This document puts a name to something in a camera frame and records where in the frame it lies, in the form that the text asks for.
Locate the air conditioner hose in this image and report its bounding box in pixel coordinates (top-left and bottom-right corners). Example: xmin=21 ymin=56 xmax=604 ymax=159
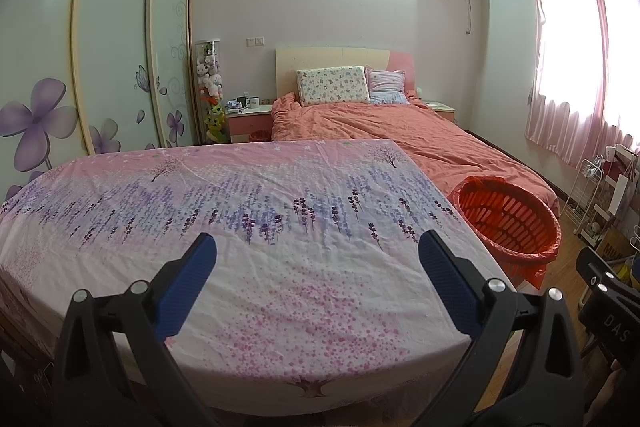
xmin=465 ymin=0 xmax=490 ymax=35

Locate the light wooden nightstand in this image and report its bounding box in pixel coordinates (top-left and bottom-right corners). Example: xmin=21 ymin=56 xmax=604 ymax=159
xmin=425 ymin=99 xmax=457 ymax=122

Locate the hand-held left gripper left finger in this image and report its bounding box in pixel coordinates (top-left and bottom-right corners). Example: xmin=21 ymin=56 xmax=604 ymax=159
xmin=52 ymin=232 xmax=221 ymax=427

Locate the orange duvet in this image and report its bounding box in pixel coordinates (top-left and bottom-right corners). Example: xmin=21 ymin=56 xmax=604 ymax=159
xmin=270 ymin=91 xmax=561 ymax=218

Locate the cardboard box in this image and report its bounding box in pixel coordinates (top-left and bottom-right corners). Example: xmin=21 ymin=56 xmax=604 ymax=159
xmin=597 ymin=227 xmax=640 ymax=268

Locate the pink floral tablecloth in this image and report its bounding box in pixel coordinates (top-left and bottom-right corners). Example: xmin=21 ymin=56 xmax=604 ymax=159
xmin=0 ymin=138 xmax=516 ymax=408

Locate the red plastic basket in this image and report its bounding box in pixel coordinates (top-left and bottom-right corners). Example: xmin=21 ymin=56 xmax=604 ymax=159
xmin=448 ymin=175 xmax=562 ymax=290

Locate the white wire rack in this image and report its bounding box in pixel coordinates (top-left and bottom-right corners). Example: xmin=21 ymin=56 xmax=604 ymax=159
xmin=565 ymin=146 xmax=640 ymax=238

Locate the clear tube of plush toys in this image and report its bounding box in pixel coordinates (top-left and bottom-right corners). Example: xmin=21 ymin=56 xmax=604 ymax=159
xmin=192 ymin=38 xmax=228 ymax=144

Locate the pink and white nightstand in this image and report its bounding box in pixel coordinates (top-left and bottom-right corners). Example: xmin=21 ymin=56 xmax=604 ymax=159
xmin=223 ymin=103 xmax=274 ymax=142

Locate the white floral pillow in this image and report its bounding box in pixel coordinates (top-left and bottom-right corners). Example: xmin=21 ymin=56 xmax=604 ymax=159
xmin=296 ymin=66 xmax=371 ymax=106

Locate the pink curtain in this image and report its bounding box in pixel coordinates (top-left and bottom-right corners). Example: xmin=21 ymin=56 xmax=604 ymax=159
xmin=520 ymin=0 xmax=640 ymax=170

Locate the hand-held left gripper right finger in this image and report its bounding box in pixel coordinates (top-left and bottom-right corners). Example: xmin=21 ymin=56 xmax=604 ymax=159
xmin=415 ymin=230 xmax=586 ymax=427

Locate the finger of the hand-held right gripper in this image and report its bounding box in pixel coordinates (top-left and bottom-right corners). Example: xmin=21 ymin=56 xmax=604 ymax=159
xmin=576 ymin=247 xmax=640 ymax=308

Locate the cream and pink headboard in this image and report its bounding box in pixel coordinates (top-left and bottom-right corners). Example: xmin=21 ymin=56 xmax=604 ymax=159
xmin=275 ymin=47 xmax=417 ymax=105

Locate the pink striped pillow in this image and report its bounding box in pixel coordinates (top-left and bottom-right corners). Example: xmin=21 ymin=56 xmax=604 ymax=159
xmin=366 ymin=67 xmax=408 ymax=105

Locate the wardrobe with purple flowers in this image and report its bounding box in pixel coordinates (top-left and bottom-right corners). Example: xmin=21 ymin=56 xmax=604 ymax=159
xmin=0 ymin=0 xmax=201 ymax=202

